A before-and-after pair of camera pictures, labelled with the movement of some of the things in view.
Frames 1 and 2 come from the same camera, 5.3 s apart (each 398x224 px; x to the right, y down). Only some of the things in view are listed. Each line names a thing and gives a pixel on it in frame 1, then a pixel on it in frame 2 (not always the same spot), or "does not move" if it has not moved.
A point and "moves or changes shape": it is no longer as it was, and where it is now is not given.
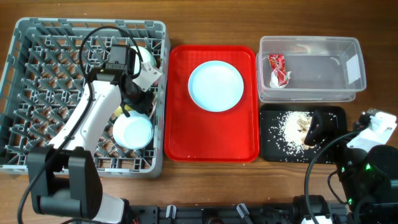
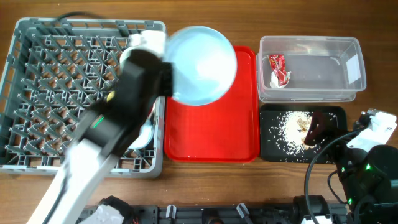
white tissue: x=274 y=79 does not move
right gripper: x=324 y=127 does not move
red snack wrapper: x=277 y=63 does not move
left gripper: x=141 y=106 → x=170 y=72
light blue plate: x=216 y=86 moves or changes shape
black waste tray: x=283 y=128 does not move
